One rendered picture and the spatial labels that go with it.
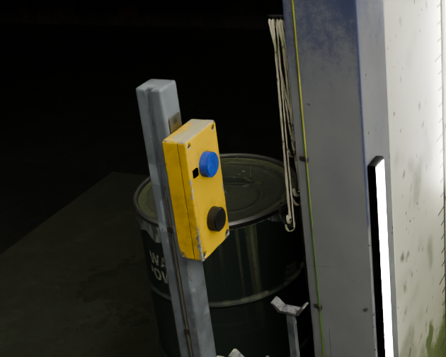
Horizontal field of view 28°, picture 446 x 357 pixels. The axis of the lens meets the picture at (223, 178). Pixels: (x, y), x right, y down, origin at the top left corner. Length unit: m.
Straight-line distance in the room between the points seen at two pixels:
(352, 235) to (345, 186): 0.13
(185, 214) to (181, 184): 0.06
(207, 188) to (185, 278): 0.22
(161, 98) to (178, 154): 0.11
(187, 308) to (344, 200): 0.53
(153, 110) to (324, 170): 0.62
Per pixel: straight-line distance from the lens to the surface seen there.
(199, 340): 1.94
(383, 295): 2.32
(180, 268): 1.85
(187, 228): 1.74
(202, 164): 1.70
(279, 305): 1.95
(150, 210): 2.99
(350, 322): 2.38
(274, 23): 2.16
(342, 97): 2.09
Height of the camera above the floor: 2.17
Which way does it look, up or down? 25 degrees down
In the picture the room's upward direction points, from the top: 7 degrees counter-clockwise
